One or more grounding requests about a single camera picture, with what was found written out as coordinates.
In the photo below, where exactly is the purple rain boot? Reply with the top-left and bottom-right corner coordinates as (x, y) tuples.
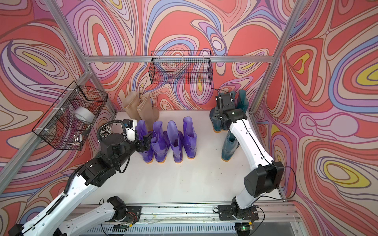
(164, 121), (183, 163)
(183, 117), (197, 159)
(136, 120), (153, 163)
(151, 121), (168, 163)

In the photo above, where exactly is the beige rain boot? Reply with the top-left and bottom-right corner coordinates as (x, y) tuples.
(136, 93), (159, 131)
(122, 91), (141, 121)

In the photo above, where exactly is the purple rain boot front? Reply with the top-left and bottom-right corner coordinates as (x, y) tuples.
(164, 121), (183, 163)

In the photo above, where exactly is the purple rain boot back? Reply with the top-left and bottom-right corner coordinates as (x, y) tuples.
(183, 117), (197, 159)

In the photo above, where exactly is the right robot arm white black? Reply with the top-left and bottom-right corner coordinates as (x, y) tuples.
(212, 108), (285, 210)

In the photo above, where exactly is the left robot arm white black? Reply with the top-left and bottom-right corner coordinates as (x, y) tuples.
(8, 119), (152, 236)

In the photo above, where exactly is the metal pen holder cup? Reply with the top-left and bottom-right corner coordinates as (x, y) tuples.
(97, 125), (113, 139)

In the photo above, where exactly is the white tape roll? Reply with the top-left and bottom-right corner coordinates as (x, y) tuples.
(73, 106), (95, 123)

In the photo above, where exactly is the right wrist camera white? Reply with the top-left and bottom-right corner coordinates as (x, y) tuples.
(216, 93), (235, 111)

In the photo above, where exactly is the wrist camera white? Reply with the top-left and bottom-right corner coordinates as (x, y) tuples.
(216, 93), (235, 111)
(123, 119), (137, 142)

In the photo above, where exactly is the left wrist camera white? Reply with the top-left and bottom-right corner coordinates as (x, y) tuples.
(123, 119), (137, 142)

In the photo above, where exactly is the black wire basket back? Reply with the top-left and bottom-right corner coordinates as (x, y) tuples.
(148, 50), (213, 85)

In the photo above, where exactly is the black wire basket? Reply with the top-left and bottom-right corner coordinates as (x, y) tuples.
(148, 50), (213, 85)
(32, 82), (108, 150)

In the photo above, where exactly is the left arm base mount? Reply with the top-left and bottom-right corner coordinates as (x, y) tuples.
(113, 206), (142, 223)

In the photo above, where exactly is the black wire basket left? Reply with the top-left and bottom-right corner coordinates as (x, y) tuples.
(32, 82), (108, 150)

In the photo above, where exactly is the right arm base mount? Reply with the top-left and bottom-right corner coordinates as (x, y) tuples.
(214, 203), (259, 222)

